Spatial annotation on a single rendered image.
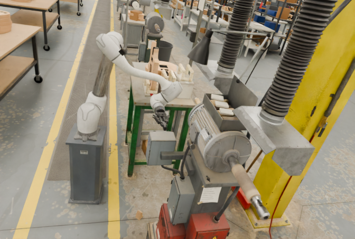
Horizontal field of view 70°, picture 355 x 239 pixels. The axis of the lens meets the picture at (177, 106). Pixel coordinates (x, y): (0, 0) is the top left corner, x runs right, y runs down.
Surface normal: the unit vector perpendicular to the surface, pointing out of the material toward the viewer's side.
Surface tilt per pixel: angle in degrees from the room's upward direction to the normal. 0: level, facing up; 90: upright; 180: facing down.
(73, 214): 0
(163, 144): 90
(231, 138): 62
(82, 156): 90
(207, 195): 90
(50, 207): 0
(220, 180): 0
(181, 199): 90
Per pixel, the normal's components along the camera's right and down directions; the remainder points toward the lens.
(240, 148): 0.32, 0.40
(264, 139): -0.45, -0.71
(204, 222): 0.18, -0.86
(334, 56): -0.96, -0.04
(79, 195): 0.09, 0.50
